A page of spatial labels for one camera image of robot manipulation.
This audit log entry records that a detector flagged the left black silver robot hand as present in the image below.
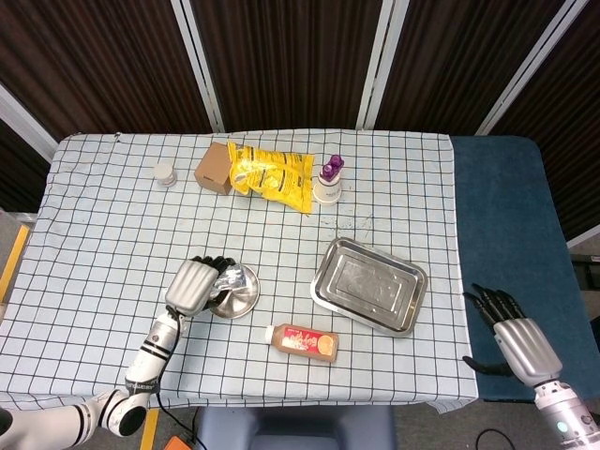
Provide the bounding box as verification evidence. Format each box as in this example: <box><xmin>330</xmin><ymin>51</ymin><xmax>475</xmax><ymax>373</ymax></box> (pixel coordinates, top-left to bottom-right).
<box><xmin>163</xmin><ymin>255</ymin><xmax>238</xmax><ymax>318</ymax></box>

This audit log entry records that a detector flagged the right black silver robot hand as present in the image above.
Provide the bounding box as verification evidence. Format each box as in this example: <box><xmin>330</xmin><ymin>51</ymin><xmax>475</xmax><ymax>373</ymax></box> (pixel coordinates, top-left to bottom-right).
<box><xmin>462</xmin><ymin>283</ymin><xmax>563</xmax><ymax>388</ymax></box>

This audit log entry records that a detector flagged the clear plastic bottle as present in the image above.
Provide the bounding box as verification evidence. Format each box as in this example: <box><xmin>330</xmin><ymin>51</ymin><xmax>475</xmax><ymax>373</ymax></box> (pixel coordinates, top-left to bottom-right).
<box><xmin>213</xmin><ymin>262</ymin><xmax>252</xmax><ymax>306</ymax></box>

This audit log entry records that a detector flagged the brown milk tea bottle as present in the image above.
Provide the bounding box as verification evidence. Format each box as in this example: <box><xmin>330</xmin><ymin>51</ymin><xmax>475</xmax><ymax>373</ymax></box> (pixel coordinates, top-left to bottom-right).
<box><xmin>264</xmin><ymin>322</ymin><xmax>339</xmax><ymax>365</ymax></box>

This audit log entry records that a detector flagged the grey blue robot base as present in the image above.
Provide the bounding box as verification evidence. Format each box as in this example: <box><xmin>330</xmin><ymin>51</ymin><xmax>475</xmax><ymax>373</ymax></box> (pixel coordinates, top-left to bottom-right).
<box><xmin>194</xmin><ymin>406</ymin><xmax>398</xmax><ymax>450</ymax></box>

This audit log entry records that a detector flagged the round metal plate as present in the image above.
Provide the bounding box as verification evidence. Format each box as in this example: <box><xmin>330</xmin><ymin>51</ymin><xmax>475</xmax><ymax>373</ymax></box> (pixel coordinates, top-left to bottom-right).
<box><xmin>205</xmin><ymin>264</ymin><xmax>261</xmax><ymax>320</ymax></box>

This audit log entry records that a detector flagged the white checkered tablecloth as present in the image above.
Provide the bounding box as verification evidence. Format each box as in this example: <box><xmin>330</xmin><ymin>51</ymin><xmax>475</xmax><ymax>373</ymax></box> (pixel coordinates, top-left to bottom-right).
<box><xmin>0</xmin><ymin>129</ymin><xmax>480</xmax><ymax>418</ymax></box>

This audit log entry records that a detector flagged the dark equipment box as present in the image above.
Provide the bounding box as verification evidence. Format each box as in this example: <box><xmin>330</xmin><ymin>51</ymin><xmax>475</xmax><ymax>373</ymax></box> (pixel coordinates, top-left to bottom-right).
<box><xmin>569</xmin><ymin>252</ymin><xmax>600</xmax><ymax>292</ymax></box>

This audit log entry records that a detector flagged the teal felt table cover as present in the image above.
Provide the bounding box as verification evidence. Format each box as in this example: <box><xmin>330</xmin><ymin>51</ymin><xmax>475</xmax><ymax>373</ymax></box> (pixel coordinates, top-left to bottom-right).
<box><xmin>449</xmin><ymin>135</ymin><xmax>600</xmax><ymax>403</ymax></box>

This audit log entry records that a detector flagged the small white jar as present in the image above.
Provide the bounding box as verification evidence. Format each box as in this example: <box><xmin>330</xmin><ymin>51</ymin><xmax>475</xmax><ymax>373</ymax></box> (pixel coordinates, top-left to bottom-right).
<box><xmin>153</xmin><ymin>161</ymin><xmax>178</xmax><ymax>187</ymax></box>

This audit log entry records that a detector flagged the small cardboard box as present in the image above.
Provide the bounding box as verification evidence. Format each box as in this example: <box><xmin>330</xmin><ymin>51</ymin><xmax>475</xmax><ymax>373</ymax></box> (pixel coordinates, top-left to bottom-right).
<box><xmin>193</xmin><ymin>142</ymin><xmax>234</xmax><ymax>196</ymax></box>

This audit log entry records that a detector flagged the yellow snack bag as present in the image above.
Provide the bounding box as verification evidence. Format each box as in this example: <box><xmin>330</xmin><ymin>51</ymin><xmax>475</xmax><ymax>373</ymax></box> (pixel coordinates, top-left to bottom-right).
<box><xmin>227</xmin><ymin>140</ymin><xmax>316</xmax><ymax>216</ymax></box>

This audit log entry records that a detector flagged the orange object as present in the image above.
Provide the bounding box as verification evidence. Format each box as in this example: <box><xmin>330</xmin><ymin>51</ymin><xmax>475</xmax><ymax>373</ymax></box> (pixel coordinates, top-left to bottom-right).
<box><xmin>163</xmin><ymin>434</ymin><xmax>198</xmax><ymax>450</ymax></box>

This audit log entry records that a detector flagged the white paper cup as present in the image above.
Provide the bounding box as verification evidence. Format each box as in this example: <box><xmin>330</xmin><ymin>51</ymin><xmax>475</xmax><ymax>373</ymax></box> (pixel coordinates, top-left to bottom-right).
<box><xmin>311</xmin><ymin>171</ymin><xmax>343</xmax><ymax>205</ymax></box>

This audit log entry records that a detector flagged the rectangular steel tray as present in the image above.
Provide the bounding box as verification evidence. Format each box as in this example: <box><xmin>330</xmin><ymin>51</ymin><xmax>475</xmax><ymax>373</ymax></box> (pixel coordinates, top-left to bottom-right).
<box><xmin>309</xmin><ymin>237</ymin><xmax>428</xmax><ymax>337</ymax></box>

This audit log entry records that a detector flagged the purple toy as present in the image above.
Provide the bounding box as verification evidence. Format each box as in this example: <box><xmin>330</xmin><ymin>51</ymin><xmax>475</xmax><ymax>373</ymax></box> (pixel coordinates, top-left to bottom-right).
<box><xmin>320</xmin><ymin>154</ymin><xmax>346</xmax><ymax>182</ymax></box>

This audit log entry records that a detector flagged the brown partition panel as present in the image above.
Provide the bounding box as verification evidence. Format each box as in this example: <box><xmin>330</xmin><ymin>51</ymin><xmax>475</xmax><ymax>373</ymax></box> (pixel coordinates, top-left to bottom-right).
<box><xmin>0</xmin><ymin>119</ymin><xmax>51</xmax><ymax>212</ymax></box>
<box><xmin>0</xmin><ymin>0</ymin><xmax>215</xmax><ymax>142</ymax></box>
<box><xmin>487</xmin><ymin>0</ymin><xmax>600</xmax><ymax>240</ymax></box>
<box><xmin>189</xmin><ymin>0</ymin><xmax>393</xmax><ymax>132</ymax></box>
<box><xmin>374</xmin><ymin>0</ymin><xmax>576</xmax><ymax>137</ymax></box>

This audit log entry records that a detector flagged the black floor cable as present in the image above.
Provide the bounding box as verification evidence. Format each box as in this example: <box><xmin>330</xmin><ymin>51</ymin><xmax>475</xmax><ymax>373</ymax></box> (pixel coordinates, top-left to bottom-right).
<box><xmin>475</xmin><ymin>428</ymin><xmax>517</xmax><ymax>450</ymax></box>

